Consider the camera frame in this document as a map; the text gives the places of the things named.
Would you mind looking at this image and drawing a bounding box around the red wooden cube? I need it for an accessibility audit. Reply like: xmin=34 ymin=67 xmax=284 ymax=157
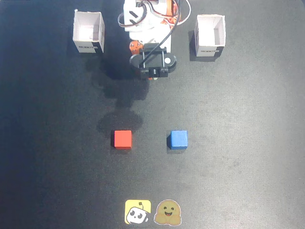
xmin=111 ymin=130 xmax=132 ymax=150

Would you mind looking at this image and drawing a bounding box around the white cardboard box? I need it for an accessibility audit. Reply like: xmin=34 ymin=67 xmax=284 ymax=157
xmin=72 ymin=9 xmax=106 ymax=54
xmin=194 ymin=13 xmax=226 ymax=58

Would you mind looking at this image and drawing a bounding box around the yellow robot face sticker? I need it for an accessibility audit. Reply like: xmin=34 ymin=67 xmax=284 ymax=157
xmin=124 ymin=199 xmax=152 ymax=225

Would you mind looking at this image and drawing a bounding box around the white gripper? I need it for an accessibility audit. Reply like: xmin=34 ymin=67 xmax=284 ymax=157
xmin=129 ymin=31 xmax=173 ymax=81

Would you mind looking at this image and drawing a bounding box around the black camera cable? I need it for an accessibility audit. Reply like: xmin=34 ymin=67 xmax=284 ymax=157
xmin=142 ymin=13 xmax=181 ymax=67

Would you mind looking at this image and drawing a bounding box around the white and red servo cable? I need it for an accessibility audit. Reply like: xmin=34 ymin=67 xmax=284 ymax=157
xmin=117 ymin=0 xmax=192 ymax=27

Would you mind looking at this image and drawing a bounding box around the orange robot base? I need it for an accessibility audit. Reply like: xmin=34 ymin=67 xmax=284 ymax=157
xmin=163 ymin=0 xmax=180 ymax=26

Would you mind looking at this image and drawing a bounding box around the blue wooden cube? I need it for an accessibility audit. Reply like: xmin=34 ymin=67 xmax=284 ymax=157
xmin=167 ymin=130 xmax=188 ymax=150

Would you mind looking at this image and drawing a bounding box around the hugging face emoji sticker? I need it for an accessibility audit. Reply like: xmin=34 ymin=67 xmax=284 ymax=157
xmin=153 ymin=199 xmax=183 ymax=226

